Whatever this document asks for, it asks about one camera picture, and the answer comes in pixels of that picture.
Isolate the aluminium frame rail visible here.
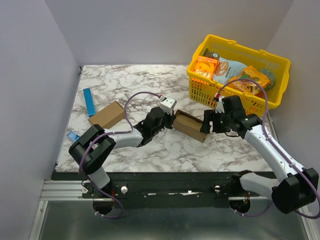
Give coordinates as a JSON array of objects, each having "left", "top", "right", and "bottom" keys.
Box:
[{"left": 40, "top": 180, "right": 83, "bottom": 201}]

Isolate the long blue box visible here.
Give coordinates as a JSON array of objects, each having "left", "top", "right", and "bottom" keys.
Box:
[{"left": 83, "top": 88, "right": 96, "bottom": 118}]

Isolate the brown cardboard box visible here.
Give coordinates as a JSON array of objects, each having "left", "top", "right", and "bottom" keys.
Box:
[
  {"left": 88, "top": 101, "right": 124, "bottom": 129},
  {"left": 173, "top": 109, "right": 207, "bottom": 143}
]

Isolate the green round sponge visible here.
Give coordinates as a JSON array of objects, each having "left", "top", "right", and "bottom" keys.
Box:
[{"left": 258, "top": 68, "right": 276, "bottom": 91}]

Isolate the yellow plastic basket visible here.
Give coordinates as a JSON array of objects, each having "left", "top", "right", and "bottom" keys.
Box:
[{"left": 187, "top": 34, "right": 291, "bottom": 117}]

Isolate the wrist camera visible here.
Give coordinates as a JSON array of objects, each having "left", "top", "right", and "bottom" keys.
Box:
[
  {"left": 215, "top": 95, "right": 225, "bottom": 114},
  {"left": 159, "top": 95, "right": 177, "bottom": 116}
]

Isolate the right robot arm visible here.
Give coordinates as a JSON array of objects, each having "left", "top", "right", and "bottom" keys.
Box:
[{"left": 200, "top": 96, "right": 320, "bottom": 214}]

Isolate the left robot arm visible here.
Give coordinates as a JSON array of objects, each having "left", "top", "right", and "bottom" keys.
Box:
[{"left": 68, "top": 106, "right": 176, "bottom": 198}]

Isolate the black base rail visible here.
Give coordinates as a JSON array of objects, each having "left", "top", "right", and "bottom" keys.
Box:
[{"left": 51, "top": 172, "right": 254, "bottom": 210}]

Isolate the light blue chips bag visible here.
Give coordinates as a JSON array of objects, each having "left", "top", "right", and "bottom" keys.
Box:
[{"left": 212, "top": 57, "right": 247, "bottom": 85}]

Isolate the orange gummy candy bag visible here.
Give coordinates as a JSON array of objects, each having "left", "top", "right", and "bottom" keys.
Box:
[{"left": 228, "top": 65, "right": 271, "bottom": 96}]

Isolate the small blue box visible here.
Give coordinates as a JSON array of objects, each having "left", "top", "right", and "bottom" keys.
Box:
[{"left": 67, "top": 131, "right": 80, "bottom": 143}]

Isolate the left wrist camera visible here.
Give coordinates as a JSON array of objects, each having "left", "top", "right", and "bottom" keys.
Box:
[{"left": 159, "top": 95, "right": 177, "bottom": 116}]

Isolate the orange snack box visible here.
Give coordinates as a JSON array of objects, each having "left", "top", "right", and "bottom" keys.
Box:
[{"left": 193, "top": 56, "right": 219, "bottom": 80}]

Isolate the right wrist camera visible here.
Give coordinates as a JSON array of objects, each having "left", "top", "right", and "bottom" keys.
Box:
[{"left": 215, "top": 95, "right": 225, "bottom": 114}]

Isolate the dark snack packet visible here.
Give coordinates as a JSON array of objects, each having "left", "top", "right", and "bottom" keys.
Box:
[{"left": 203, "top": 48, "right": 220, "bottom": 59}]

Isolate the folded brown cardboard box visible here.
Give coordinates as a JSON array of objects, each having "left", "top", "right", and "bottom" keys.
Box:
[{"left": 88, "top": 101, "right": 124, "bottom": 129}]

